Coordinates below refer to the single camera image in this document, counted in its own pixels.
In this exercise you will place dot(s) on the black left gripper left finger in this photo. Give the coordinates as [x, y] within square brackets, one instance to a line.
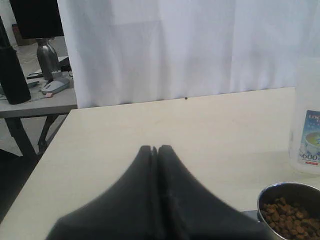
[128, 210]

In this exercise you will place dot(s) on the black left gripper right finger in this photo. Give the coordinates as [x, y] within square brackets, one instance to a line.
[192, 212]

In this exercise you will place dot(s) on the steel mug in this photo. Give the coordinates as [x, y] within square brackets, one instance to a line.
[290, 211]

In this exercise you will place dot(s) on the clear plastic container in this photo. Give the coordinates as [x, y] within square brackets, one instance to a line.
[304, 138]

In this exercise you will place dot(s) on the grey metal flask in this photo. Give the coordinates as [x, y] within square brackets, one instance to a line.
[47, 58]

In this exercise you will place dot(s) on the grey side table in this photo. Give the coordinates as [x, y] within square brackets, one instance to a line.
[28, 128]

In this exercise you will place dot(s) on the grey computer mouse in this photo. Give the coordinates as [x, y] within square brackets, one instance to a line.
[56, 86]

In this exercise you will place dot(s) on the white curtain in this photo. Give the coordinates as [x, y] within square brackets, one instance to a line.
[129, 51]

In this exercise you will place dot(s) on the black cylinder flask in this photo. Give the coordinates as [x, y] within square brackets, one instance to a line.
[12, 79]

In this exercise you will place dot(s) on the black monitor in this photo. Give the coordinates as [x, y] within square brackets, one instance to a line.
[37, 19]

